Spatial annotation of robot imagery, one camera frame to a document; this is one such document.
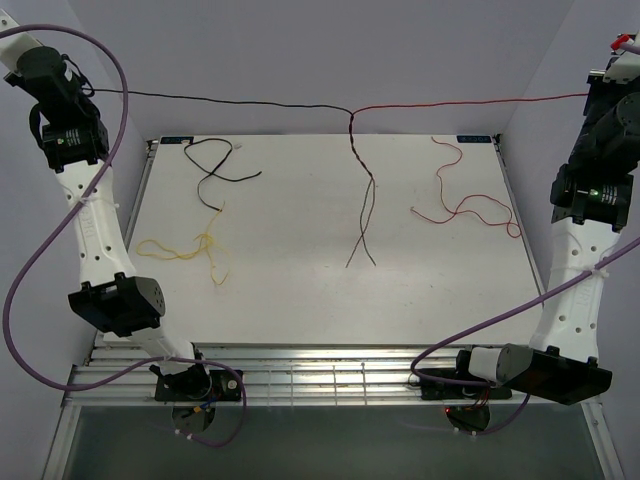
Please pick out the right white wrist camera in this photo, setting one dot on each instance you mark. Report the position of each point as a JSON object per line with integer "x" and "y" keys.
{"x": 624, "y": 63}

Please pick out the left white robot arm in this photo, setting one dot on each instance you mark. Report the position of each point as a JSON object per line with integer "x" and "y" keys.
{"x": 68, "y": 128}

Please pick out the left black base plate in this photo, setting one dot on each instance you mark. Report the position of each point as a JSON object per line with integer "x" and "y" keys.
{"x": 223, "y": 386}

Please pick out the left blue label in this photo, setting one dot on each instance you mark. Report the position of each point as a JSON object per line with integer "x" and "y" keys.
{"x": 177, "y": 140}

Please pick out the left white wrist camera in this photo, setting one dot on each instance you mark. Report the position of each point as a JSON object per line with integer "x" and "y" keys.
{"x": 13, "y": 46}

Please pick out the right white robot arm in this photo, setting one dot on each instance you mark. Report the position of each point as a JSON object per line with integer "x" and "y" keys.
{"x": 591, "y": 197}

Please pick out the aluminium rail frame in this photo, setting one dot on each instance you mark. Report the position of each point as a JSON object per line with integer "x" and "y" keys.
{"x": 334, "y": 285}

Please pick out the right blue label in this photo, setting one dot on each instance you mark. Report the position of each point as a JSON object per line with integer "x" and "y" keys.
{"x": 474, "y": 139}

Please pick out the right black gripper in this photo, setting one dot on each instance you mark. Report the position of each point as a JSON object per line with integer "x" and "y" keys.
{"x": 598, "y": 87}

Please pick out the blue label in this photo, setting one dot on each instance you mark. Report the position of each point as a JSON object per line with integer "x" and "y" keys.
{"x": 474, "y": 139}
{"x": 177, "y": 140}

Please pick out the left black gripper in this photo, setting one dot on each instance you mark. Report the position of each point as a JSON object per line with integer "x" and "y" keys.
{"x": 15, "y": 80}

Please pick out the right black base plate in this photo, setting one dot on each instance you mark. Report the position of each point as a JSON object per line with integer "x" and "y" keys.
{"x": 440, "y": 390}

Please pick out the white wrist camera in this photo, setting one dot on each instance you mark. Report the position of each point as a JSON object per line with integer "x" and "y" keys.
{"x": 624, "y": 63}
{"x": 13, "y": 46}

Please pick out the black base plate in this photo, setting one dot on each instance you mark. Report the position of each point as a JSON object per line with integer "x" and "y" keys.
{"x": 223, "y": 386}
{"x": 440, "y": 390}

